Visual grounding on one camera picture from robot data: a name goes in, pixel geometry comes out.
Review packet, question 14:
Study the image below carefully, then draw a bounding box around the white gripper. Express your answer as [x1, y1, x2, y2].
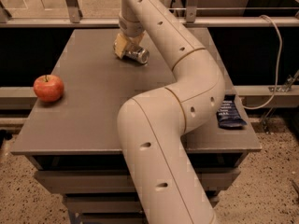
[113, 7, 145, 59]

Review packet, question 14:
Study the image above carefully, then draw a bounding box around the silver blue redbull can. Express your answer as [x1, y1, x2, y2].
[125, 46, 150, 64]

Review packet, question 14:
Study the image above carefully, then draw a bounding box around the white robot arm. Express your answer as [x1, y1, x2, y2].
[117, 0, 225, 224]

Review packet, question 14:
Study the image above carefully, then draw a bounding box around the red apple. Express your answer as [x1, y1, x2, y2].
[34, 75, 64, 103]

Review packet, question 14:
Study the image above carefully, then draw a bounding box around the metal railing with glass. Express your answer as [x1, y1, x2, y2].
[0, 0, 299, 28]

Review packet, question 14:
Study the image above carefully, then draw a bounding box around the grey drawer cabinet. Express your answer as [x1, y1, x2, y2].
[10, 27, 262, 224]

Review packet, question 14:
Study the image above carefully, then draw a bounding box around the dark blue snack bar wrapper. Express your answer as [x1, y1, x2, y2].
[217, 94, 247, 129]

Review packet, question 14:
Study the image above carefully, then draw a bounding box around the top grey drawer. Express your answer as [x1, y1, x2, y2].
[35, 168, 240, 194]

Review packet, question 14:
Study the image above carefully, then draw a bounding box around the middle grey drawer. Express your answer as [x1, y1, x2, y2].
[63, 193, 220, 215]

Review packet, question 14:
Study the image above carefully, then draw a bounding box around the white cable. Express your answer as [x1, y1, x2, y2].
[242, 14, 284, 111]

